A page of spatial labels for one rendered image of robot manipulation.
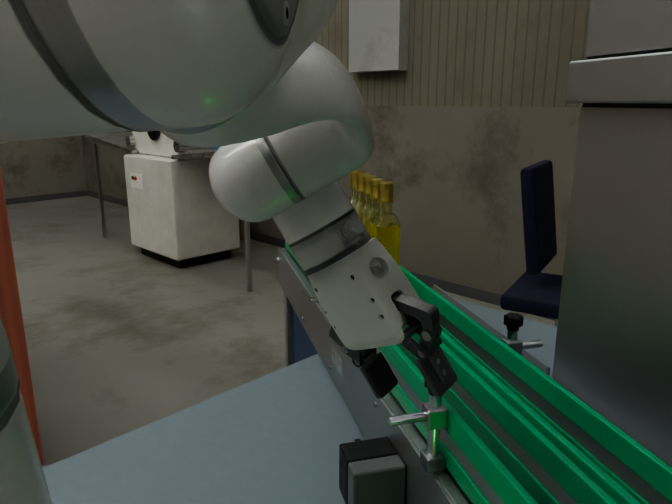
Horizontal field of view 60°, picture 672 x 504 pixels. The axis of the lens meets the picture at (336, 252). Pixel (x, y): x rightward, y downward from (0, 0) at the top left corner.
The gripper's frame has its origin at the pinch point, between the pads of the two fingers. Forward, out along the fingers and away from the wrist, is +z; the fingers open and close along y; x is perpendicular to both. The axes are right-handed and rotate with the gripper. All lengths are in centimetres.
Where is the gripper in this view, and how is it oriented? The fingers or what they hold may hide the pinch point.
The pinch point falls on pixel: (411, 382)
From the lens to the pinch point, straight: 61.0
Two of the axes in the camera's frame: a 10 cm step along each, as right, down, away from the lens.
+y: -5.3, 2.3, 8.2
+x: -6.8, 4.5, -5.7
